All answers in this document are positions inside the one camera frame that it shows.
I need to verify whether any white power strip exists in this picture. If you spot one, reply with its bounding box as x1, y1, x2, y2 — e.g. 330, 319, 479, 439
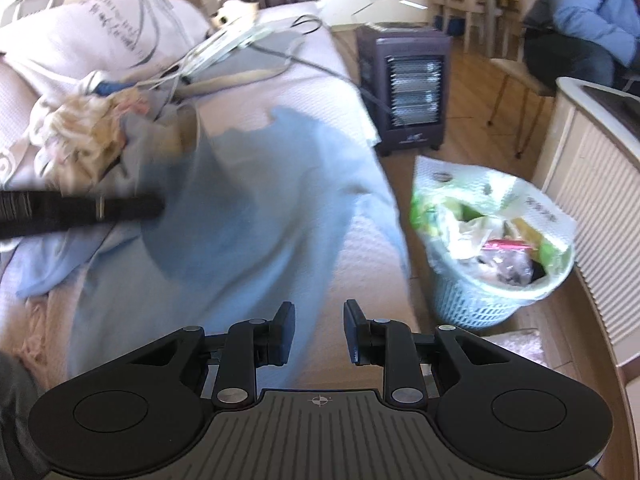
187, 22, 273, 68

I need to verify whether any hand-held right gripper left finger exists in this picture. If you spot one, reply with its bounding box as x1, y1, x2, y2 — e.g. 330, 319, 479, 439
127, 301, 297, 408

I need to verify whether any pale blue waste basket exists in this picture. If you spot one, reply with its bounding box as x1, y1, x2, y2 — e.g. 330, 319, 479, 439
425, 245, 538, 331

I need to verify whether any cartoon print cream pajama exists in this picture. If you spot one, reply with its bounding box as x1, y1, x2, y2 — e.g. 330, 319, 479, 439
42, 87, 156, 181

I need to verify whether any beige chair with black legs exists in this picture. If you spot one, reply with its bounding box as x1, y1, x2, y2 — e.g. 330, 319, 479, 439
487, 57, 558, 158

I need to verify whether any pink packet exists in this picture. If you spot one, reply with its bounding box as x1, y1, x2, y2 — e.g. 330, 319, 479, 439
482, 239, 536, 253

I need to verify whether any cream coloured object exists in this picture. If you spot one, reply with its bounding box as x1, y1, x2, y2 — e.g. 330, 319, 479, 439
210, 0, 261, 28

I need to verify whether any light blue fleece top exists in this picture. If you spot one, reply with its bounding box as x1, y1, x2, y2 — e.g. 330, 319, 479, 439
15, 105, 411, 391

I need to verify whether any printed grey sofa cushion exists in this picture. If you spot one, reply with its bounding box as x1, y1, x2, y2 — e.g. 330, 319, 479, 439
0, 0, 211, 96

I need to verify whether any white cable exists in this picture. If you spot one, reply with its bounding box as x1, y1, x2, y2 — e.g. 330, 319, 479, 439
150, 35, 201, 91

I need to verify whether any dark purple space heater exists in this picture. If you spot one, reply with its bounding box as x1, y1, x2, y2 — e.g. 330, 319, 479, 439
352, 0, 453, 158

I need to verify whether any clear plastic wrap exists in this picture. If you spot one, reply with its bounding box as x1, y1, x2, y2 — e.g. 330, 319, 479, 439
487, 327, 546, 376

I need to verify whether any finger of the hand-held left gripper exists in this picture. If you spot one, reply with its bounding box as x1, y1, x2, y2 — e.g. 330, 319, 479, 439
52, 191, 167, 231

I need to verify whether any black cable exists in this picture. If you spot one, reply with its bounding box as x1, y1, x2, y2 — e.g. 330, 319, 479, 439
250, 15, 386, 111

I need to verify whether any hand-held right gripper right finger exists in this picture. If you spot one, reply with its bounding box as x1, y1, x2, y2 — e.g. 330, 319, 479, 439
342, 299, 506, 406

